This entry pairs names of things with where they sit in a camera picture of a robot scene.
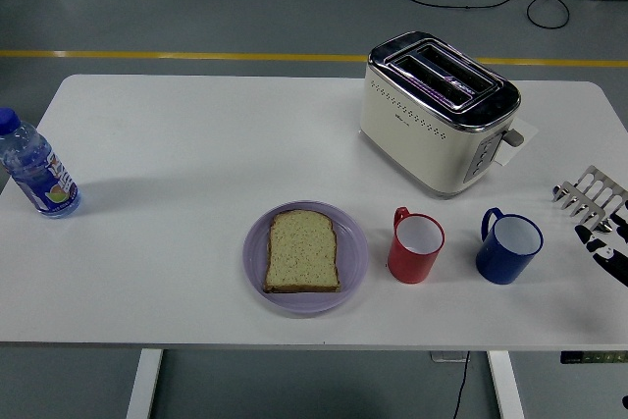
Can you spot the blue capped water bottle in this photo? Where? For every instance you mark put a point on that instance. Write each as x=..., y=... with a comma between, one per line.
x=39, y=169

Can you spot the black table control panel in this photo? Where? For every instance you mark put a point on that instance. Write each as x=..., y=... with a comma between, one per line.
x=593, y=357

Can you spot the purple round plate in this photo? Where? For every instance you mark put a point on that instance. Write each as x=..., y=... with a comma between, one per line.
x=353, y=252

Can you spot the red enamel cup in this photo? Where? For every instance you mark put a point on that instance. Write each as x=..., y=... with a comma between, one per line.
x=409, y=264

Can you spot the white table leg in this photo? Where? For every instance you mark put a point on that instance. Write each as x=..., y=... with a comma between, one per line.
x=505, y=384
x=143, y=384

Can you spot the blue enamel cup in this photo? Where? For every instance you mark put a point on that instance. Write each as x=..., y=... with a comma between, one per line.
x=505, y=259

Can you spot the bread slice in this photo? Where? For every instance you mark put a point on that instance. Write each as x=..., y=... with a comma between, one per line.
x=301, y=254

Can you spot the white under-table box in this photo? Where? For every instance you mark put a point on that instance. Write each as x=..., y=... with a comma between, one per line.
x=446, y=356

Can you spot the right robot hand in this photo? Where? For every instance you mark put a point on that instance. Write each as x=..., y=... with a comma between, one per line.
x=608, y=254

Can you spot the white paper sheet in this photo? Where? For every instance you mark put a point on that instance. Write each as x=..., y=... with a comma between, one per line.
x=527, y=132

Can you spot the cream chrome toaster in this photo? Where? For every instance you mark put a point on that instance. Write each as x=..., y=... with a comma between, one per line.
x=417, y=139

